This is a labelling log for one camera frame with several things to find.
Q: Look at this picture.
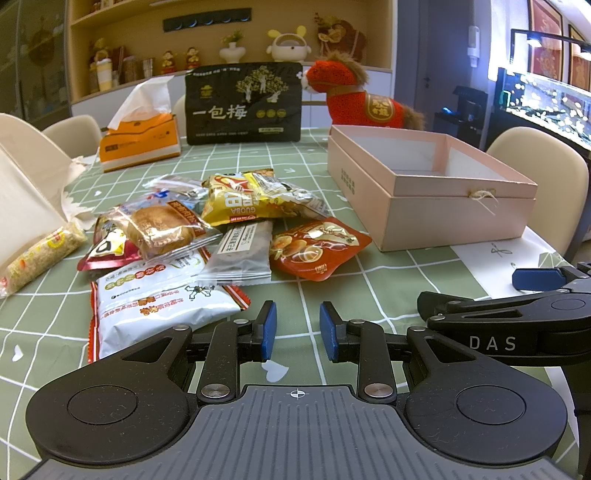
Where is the red shiny snack packet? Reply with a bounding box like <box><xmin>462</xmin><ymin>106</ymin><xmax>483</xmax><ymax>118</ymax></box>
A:
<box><xmin>77</xmin><ymin>216</ymin><xmax>141</xmax><ymax>271</ymax></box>

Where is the red plush horse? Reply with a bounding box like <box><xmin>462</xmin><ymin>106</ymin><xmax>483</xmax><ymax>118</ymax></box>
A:
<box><xmin>301</xmin><ymin>51</ymin><xmax>425</xmax><ymax>131</ymax></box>

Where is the packaged round bread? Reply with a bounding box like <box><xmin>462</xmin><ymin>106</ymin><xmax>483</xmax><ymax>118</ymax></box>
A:
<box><xmin>105</xmin><ymin>192</ymin><xmax>221</xmax><ymax>260</ymax></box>

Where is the beige chair left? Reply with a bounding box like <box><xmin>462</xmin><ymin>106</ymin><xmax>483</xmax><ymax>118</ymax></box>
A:
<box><xmin>42</xmin><ymin>115</ymin><xmax>102</xmax><ymax>158</ymax></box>

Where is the yellow guoba snack bag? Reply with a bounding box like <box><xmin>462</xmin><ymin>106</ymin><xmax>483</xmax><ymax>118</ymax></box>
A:
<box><xmin>201</xmin><ymin>169</ymin><xmax>329</xmax><ymax>226</ymax></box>

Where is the beige chair right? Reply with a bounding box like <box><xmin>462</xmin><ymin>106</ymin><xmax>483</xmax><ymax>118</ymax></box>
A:
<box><xmin>487</xmin><ymin>127</ymin><xmax>589</xmax><ymax>256</ymax></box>

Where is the pink cardboard box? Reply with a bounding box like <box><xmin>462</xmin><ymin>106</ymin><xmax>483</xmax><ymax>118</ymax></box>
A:
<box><xmin>328</xmin><ymin>125</ymin><xmax>537</xmax><ymax>252</ymax></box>

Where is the white large snack bag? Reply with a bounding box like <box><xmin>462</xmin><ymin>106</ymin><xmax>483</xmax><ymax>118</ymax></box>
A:
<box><xmin>88</xmin><ymin>248</ymin><xmax>250</xmax><ymax>362</ymax></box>

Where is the fish tank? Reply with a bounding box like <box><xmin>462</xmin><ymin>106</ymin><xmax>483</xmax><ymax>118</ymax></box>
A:
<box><xmin>494</xmin><ymin>28</ymin><xmax>590</xmax><ymax>159</ymax></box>

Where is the cream cloth bag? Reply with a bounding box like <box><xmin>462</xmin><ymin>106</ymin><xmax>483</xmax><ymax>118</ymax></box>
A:
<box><xmin>0</xmin><ymin>114</ymin><xmax>95</xmax><ymax>267</ymax></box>

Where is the black plum snack bag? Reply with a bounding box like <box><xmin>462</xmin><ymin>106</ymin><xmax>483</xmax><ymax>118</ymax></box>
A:
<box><xmin>184</xmin><ymin>62</ymin><xmax>304</xmax><ymax>145</ymax></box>

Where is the green checked tablecloth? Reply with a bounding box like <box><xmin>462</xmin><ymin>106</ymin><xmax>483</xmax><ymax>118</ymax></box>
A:
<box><xmin>1</xmin><ymin>132</ymin><xmax>556</xmax><ymax>479</ymax></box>

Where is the blue white clear packet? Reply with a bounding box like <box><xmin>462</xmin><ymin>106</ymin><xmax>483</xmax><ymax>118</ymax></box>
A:
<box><xmin>143</xmin><ymin>174</ymin><xmax>208</xmax><ymax>214</ymax></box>

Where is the white teapot figurine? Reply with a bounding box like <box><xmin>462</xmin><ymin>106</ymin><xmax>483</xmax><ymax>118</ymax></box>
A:
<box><xmin>266</xmin><ymin>25</ymin><xmax>311</xmax><ymax>62</ymax></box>

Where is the orange tissue box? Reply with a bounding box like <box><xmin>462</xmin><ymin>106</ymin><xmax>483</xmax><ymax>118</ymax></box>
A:
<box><xmin>98</xmin><ymin>76</ymin><xmax>181</xmax><ymax>172</ymax></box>

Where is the white vase with plant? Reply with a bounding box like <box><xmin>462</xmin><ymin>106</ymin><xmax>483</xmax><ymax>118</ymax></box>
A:
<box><xmin>219</xmin><ymin>30</ymin><xmax>246</xmax><ymax>64</ymax></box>

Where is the orange-red nut snack packet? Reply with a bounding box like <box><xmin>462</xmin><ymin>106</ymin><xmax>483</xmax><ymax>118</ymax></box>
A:
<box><xmin>270</xmin><ymin>217</ymin><xmax>372</xmax><ymax>282</ymax></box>

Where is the grey biscuit packet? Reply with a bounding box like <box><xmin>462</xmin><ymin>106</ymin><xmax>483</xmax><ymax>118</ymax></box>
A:
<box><xmin>195</xmin><ymin>220</ymin><xmax>273</xmax><ymax>286</ymax></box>

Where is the black water dispenser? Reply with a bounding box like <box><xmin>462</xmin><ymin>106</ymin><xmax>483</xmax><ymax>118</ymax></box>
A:
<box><xmin>433</xmin><ymin>86</ymin><xmax>488</xmax><ymax>148</ymax></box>

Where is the rice cracker roll packet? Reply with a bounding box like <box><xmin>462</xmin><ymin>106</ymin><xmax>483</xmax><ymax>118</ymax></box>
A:
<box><xmin>1</xmin><ymin>220</ymin><xmax>87</xmax><ymax>299</ymax></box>

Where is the beige chair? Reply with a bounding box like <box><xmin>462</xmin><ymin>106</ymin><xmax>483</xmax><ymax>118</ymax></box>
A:
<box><xmin>42</xmin><ymin>115</ymin><xmax>102</xmax><ymax>158</ymax></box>
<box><xmin>487</xmin><ymin>127</ymin><xmax>589</xmax><ymax>256</ymax></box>

